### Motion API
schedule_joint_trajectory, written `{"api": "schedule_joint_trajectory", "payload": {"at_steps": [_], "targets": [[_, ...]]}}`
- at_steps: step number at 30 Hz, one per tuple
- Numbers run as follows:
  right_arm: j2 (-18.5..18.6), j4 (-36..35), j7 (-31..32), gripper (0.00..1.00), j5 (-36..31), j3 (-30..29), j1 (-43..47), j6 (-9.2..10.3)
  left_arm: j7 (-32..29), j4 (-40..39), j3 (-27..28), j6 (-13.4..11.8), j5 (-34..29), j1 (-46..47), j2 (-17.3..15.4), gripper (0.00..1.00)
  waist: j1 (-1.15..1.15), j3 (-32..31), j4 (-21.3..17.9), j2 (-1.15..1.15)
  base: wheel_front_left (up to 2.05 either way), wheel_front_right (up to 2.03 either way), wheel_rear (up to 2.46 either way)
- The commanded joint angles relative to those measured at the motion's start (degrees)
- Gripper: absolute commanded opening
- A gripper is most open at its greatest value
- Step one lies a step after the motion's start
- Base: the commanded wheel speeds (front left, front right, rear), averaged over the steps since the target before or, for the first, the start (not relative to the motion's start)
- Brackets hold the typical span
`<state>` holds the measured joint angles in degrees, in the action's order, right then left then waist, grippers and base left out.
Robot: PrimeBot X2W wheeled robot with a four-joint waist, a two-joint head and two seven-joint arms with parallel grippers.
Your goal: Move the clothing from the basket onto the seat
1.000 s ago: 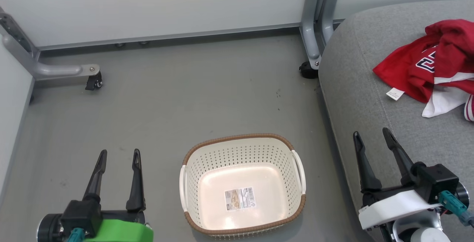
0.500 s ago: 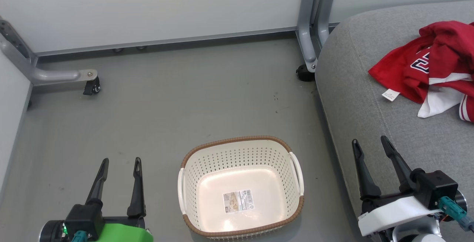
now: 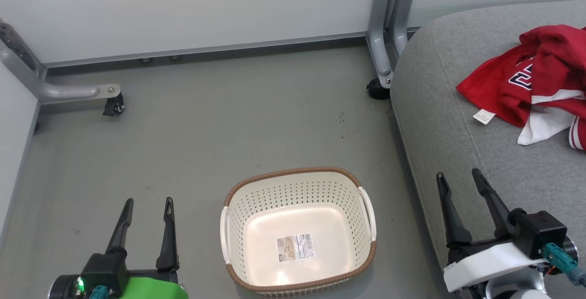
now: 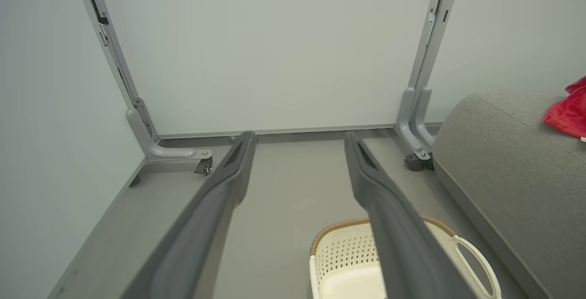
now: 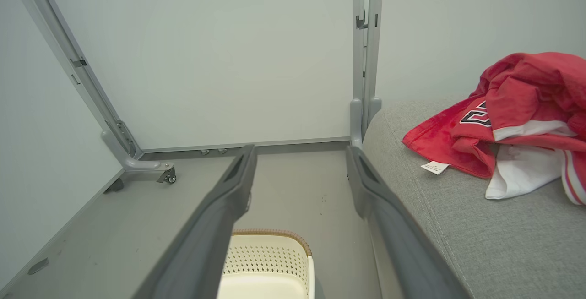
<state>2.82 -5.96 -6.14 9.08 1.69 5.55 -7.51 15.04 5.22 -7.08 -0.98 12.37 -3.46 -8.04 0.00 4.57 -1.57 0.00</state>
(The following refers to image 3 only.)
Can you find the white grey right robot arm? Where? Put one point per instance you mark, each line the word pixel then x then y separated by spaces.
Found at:
pixel 517 290

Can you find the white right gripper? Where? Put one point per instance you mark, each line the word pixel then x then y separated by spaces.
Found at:
pixel 485 262

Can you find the cream perforated laundry basket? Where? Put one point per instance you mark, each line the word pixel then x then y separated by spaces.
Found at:
pixel 297 225

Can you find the red white sports jersey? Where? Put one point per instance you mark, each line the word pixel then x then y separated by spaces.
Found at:
pixel 499 88

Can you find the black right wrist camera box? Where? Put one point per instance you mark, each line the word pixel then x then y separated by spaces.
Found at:
pixel 545 230

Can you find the grey upright metal frame leg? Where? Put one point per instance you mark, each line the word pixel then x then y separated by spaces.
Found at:
pixel 382 29

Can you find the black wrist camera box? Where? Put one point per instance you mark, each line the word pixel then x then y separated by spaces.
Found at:
pixel 105 269
pixel 545 230

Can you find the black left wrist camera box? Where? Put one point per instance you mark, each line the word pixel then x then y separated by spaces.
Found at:
pixel 105 269

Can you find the grey angled metal frame leg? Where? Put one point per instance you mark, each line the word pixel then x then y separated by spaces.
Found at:
pixel 59 90

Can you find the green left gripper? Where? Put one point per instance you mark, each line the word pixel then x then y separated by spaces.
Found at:
pixel 151 287

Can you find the small round panel foot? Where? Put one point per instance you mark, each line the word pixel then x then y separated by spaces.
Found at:
pixel 146 60
pixel 174 57

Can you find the paper label sticker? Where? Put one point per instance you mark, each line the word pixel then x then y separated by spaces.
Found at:
pixel 295 247

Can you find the grey metal panel rail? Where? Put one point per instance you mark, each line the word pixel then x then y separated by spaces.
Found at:
pixel 206 49

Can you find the grey fabric sofa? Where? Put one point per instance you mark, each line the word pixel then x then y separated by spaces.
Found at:
pixel 458 152

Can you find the black caster wheel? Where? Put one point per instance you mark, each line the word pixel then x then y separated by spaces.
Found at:
pixel 377 89
pixel 114 105

